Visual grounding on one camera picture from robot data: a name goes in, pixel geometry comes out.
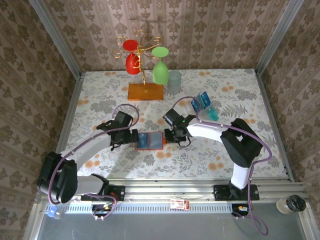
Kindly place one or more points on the orange card holder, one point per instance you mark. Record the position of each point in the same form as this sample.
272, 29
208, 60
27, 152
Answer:
155, 141

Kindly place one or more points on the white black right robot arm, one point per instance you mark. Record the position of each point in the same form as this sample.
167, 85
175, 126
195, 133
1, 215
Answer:
205, 130

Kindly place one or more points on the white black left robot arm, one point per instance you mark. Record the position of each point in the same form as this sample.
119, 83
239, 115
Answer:
87, 150

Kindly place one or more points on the teal credit card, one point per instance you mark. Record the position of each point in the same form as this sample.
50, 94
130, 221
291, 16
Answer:
212, 113

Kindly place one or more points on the gold glass rack stand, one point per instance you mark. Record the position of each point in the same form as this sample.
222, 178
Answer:
145, 95

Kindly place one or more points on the clear plastic cup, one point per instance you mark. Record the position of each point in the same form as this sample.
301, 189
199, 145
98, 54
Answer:
174, 82

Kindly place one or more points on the green wine glass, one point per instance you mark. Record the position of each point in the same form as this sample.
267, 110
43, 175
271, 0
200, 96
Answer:
160, 73

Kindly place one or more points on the red white sticker label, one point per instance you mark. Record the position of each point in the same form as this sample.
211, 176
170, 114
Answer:
178, 204

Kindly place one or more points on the red wine glass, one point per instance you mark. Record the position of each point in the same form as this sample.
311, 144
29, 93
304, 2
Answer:
132, 66

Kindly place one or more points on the small blue white device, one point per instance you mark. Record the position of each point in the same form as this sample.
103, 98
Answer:
52, 212

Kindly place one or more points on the glass jar with black lid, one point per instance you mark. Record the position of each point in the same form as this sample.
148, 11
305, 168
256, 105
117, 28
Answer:
296, 203

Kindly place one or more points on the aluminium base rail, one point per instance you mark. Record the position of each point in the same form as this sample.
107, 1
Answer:
170, 190

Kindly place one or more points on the aluminium table side rail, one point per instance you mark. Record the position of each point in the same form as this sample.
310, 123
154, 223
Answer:
72, 105
268, 112

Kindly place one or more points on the aluminium frame post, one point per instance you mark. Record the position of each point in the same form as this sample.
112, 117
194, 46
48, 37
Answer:
53, 37
280, 37

